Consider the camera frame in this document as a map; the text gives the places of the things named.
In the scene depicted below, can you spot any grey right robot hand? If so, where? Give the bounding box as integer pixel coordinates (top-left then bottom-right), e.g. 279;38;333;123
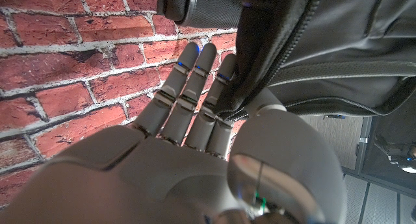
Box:
0;42;347;224

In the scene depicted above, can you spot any black backpack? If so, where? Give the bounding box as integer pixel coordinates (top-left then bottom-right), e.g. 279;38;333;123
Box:
155;0;416;121

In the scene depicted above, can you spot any brick print backdrop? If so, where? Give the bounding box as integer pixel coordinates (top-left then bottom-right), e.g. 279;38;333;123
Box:
0;0;238;208

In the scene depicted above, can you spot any person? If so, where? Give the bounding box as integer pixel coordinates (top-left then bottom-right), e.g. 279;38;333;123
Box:
373;132;416;175

